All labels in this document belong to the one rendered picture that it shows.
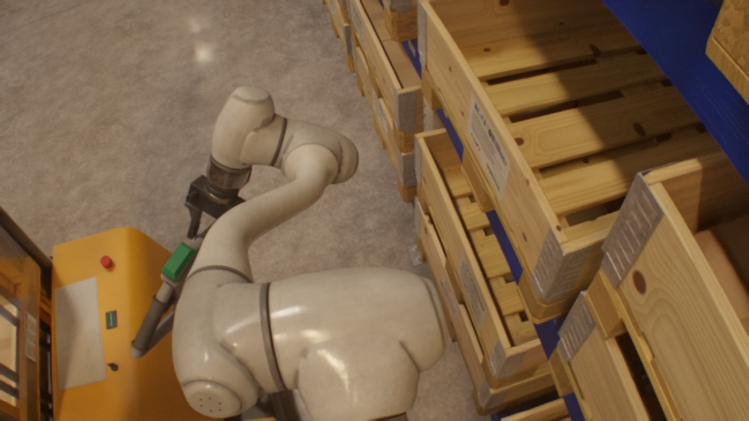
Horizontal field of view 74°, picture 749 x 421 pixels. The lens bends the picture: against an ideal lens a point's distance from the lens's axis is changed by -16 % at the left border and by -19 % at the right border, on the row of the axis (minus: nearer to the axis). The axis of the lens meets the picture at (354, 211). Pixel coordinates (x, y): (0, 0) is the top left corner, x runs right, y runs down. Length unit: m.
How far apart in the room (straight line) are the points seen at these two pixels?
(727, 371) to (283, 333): 0.51
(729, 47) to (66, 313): 1.87
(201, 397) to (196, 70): 3.38
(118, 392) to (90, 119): 2.49
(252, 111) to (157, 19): 3.51
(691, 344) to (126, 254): 1.69
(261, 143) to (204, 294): 0.48
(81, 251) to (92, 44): 2.79
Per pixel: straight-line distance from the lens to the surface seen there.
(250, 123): 1.10
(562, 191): 1.39
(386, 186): 3.00
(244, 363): 0.65
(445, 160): 2.07
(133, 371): 1.79
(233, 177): 1.17
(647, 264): 0.81
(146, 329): 1.29
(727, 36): 0.57
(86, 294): 1.97
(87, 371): 1.86
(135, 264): 1.98
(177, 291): 1.29
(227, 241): 0.81
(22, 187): 3.87
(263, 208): 0.91
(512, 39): 1.75
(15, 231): 1.95
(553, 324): 1.38
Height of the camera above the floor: 2.41
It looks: 56 degrees down
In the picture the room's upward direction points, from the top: 9 degrees counter-clockwise
